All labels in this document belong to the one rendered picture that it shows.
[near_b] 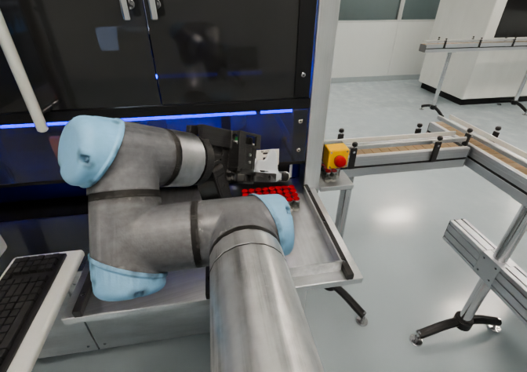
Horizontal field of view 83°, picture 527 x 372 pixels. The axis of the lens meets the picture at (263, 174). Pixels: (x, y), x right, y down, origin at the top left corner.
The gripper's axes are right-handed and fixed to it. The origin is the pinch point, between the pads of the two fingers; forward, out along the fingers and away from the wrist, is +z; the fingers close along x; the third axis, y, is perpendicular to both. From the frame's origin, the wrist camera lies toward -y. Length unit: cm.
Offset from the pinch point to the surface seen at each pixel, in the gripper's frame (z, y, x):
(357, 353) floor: 98, -83, 12
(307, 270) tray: 18.9, -22.3, 0.6
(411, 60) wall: 568, 234, 96
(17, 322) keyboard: -25, -38, 52
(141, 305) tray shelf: -9.0, -30.8, 27.2
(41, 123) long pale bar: -22, 10, 56
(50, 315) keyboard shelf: -19, -38, 51
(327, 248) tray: 29.6, -18.6, 0.5
